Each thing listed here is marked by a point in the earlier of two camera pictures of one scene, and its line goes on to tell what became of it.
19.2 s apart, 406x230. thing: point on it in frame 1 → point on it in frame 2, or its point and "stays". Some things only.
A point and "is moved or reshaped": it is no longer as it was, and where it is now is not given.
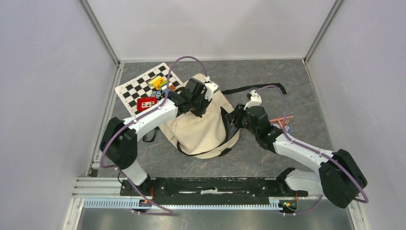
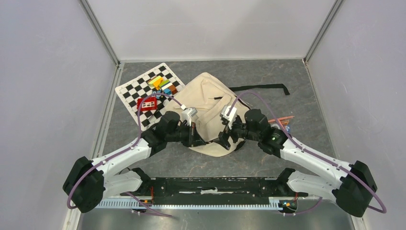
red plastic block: [143, 103] stays
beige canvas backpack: [208, 136] is moved or reshaped
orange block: [156, 83] stays
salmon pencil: [281, 119] stays
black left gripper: [206, 102] → [194, 139]
